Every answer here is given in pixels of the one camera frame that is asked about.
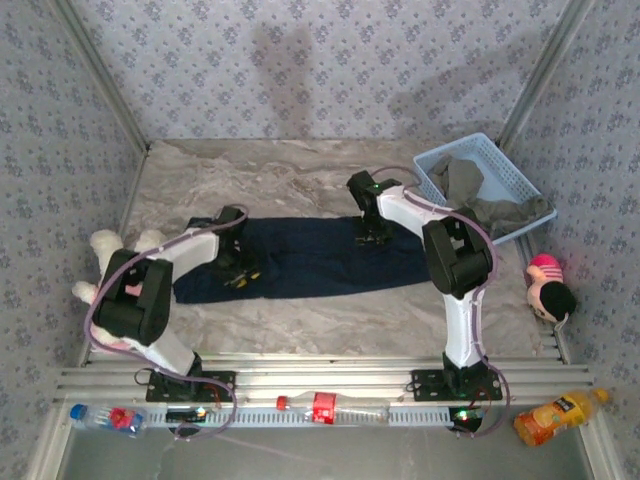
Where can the navy blue garment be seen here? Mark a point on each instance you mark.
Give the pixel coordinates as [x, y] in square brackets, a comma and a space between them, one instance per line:
[310, 260]

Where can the grey garment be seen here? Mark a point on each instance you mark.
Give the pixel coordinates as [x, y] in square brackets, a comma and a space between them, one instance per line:
[465, 180]

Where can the light blue plastic basket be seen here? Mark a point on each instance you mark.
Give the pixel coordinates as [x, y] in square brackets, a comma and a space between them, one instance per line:
[505, 155]

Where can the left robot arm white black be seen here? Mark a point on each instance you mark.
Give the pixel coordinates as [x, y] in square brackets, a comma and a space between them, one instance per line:
[130, 305]

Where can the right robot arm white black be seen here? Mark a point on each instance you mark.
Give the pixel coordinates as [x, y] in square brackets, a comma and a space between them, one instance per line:
[460, 325]

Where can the white teddy bear pink outfit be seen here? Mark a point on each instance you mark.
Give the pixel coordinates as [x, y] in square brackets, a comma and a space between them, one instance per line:
[107, 247]

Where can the black controller board with LED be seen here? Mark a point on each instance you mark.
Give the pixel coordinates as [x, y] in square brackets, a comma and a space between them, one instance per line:
[185, 415]
[465, 416]

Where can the clear cola bottle red cap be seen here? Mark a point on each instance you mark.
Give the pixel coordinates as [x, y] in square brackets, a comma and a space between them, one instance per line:
[325, 406]

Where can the pink doll plush black hair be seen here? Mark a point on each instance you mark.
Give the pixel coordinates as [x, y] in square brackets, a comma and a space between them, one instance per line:
[555, 300]

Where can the clear water bottle blue cap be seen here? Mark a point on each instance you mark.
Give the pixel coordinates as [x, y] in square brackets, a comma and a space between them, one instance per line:
[110, 419]

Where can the orange juice bottle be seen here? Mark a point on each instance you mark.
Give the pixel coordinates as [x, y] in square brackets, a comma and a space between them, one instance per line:
[550, 417]

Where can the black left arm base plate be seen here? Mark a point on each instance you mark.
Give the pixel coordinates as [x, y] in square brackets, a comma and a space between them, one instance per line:
[220, 382]

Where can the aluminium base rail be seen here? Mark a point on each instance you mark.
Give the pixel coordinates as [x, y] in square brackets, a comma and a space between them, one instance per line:
[325, 375]

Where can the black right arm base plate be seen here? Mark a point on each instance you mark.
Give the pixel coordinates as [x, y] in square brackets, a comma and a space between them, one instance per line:
[425, 385]

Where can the aluminium corner post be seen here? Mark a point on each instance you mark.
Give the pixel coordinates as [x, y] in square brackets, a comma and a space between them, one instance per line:
[104, 75]
[541, 75]

